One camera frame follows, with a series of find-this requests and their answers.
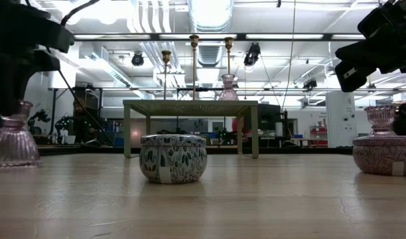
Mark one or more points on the pink paisley candle tin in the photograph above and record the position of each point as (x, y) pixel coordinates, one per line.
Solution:
(382, 156)

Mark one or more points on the silver ventilation duct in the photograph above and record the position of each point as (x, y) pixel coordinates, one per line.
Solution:
(211, 15)

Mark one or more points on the seated person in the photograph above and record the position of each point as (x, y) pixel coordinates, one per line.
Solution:
(82, 126)

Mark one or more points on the white square column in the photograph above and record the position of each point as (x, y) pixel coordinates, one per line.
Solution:
(341, 113)

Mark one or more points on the black cabinet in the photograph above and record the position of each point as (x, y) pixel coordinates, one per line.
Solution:
(269, 117)

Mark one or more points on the leaf-patterned white candle tin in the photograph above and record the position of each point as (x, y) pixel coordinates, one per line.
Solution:
(173, 159)

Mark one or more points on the person in red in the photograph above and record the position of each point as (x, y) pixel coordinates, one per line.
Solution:
(233, 125)

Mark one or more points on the black table frame rail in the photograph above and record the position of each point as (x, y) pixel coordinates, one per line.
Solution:
(289, 151)

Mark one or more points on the pale green metal shelf riser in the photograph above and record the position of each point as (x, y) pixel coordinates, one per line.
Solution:
(193, 108)

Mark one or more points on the short gold candlestick holder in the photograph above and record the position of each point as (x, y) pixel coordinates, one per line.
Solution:
(166, 56)

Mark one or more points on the red shelving unit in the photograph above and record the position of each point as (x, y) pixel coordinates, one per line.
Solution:
(319, 131)

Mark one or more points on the black ceiling spotlight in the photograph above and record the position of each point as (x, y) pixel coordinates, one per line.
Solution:
(252, 53)
(137, 59)
(310, 84)

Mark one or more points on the black background robot arm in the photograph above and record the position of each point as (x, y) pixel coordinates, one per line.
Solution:
(40, 116)
(62, 123)

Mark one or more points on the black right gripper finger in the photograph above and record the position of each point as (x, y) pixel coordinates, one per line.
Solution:
(347, 82)
(362, 53)

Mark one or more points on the pink ribbed glass candle holder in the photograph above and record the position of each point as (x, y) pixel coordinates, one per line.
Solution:
(12, 146)
(380, 116)
(228, 93)

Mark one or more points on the white cylinder container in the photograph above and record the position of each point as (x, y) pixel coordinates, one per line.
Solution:
(279, 128)

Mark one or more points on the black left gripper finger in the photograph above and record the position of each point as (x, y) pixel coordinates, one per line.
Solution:
(7, 96)

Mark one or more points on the black overhead frame bar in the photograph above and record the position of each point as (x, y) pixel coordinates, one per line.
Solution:
(154, 36)

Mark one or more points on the tall gold candlestick holder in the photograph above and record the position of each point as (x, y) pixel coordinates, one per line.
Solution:
(194, 41)
(228, 43)

